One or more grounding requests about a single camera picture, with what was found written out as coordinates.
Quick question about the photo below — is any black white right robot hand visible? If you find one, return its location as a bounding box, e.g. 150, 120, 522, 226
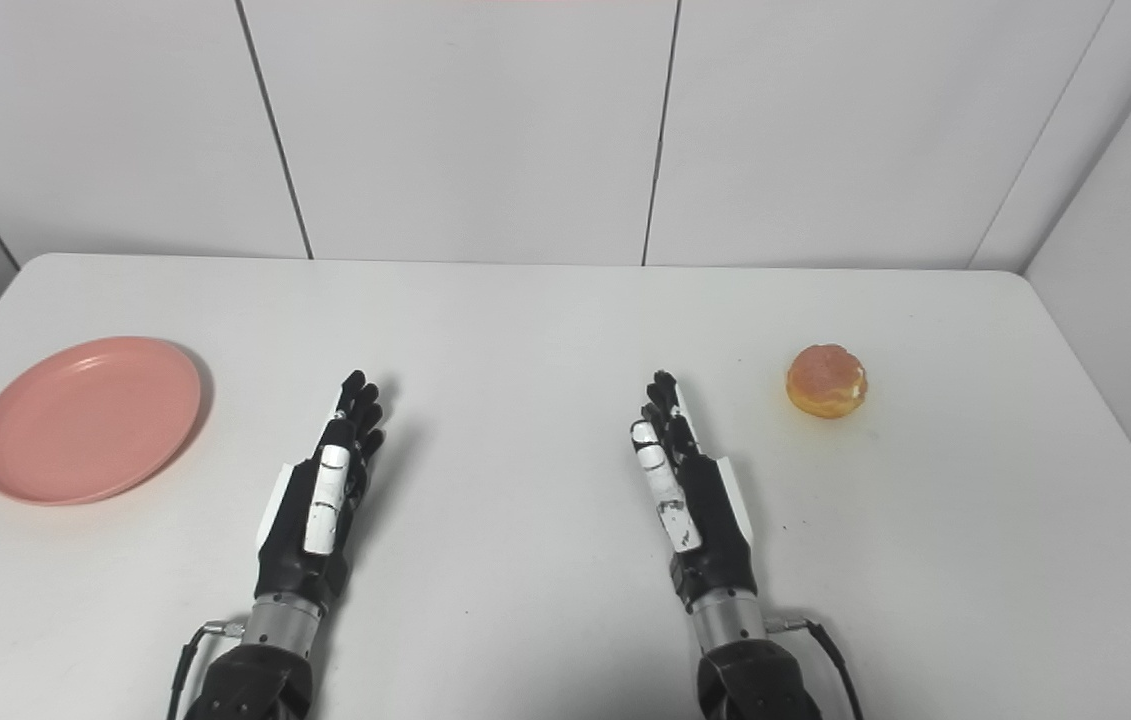
629, 370, 757, 613

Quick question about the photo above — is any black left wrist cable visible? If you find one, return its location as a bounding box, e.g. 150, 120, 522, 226
165, 620, 246, 720

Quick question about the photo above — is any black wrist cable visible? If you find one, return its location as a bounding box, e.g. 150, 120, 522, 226
165, 620, 246, 720
765, 618, 867, 720

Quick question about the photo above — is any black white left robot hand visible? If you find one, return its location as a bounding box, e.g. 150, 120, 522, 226
255, 370, 388, 611

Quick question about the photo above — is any pink round plate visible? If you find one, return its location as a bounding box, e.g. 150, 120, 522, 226
0, 336, 203, 506

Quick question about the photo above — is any cream puff pastry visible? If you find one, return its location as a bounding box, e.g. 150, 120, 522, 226
786, 344, 869, 420

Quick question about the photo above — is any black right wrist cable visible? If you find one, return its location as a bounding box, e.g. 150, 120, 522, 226
765, 618, 867, 720

